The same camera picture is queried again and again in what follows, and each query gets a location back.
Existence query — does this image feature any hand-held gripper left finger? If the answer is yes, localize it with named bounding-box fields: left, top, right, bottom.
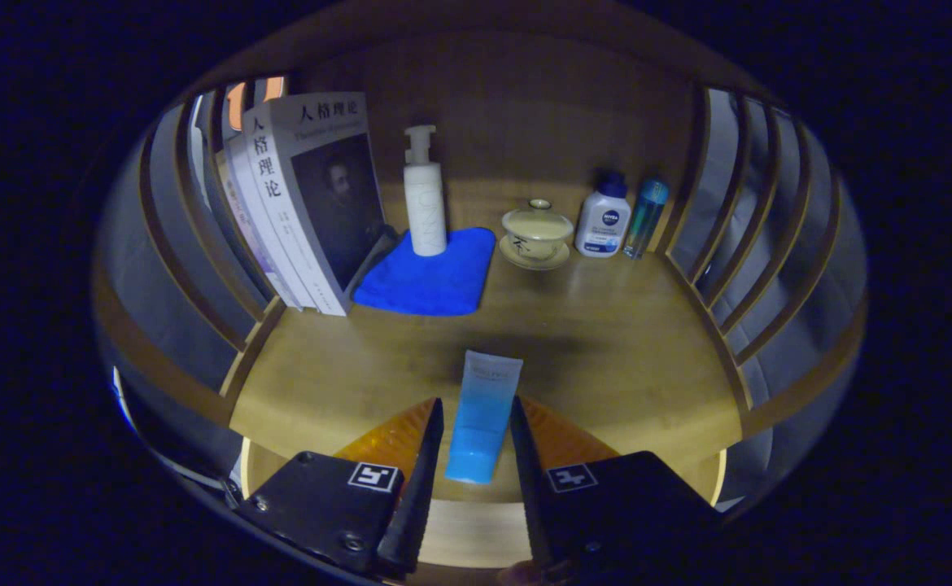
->
left=240, top=396, right=446, bottom=580

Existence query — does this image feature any teal spray bottle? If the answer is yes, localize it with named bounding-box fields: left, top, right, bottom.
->
left=623, top=178, right=670, bottom=260

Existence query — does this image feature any blue squeeze tube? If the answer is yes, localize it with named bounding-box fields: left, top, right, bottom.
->
left=444, top=350, right=525, bottom=486

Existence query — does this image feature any wooden countertop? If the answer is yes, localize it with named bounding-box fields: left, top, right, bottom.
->
left=228, top=175, right=745, bottom=504

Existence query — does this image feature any white lotion bottle blue cap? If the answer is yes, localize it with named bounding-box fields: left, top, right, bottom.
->
left=574, top=171, right=632, bottom=259

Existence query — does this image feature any lilac book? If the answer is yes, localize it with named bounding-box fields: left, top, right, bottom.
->
left=216, top=151, right=282, bottom=304

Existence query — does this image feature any white book with portrait cover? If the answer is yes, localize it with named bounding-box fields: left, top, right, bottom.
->
left=242, top=91, right=387, bottom=317

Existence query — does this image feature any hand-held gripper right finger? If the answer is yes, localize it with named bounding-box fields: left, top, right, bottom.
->
left=509, top=395, right=725, bottom=583

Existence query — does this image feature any blue cloth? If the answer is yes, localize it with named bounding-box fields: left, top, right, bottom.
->
left=352, top=226, right=497, bottom=317

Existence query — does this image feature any lidded ceramic tea cup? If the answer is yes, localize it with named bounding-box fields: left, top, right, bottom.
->
left=500, top=199, right=575, bottom=271

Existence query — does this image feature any plain white book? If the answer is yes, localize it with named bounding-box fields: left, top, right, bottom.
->
left=225, top=134, right=314, bottom=310

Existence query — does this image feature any white pump bottle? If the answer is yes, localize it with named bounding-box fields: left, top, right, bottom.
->
left=404, top=125, right=448, bottom=257

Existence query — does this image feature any wooden cabinet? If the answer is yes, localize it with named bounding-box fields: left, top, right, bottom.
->
left=90, top=0, right=871, bottom=522

